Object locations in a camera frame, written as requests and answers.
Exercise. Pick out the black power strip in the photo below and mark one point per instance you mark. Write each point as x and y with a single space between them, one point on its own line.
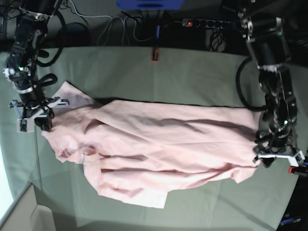
208 24

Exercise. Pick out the blue plastic box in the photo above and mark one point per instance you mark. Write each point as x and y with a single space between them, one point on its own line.
150 4

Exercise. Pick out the white cardboard box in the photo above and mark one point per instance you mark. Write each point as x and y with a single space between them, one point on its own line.
25 214

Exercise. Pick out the red black clamp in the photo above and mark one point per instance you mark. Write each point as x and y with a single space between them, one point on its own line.
302 170
155 49

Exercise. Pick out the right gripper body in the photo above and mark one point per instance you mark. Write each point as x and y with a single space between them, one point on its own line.
33 101

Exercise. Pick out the red black clamp middle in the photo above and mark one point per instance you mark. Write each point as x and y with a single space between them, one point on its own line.
155 49

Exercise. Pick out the red black clamp right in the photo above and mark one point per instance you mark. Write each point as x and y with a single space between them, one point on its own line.
302 170

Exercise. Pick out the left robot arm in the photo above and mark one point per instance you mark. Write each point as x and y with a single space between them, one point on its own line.
267 46

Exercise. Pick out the black round stool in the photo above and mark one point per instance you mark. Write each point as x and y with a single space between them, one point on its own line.
75 35

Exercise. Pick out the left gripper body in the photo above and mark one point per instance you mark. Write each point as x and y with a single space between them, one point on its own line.
277 143

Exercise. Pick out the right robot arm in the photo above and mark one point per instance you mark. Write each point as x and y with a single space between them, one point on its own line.
22 63

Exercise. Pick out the pink t-shirt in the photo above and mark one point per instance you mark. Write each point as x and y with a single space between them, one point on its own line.
137 152

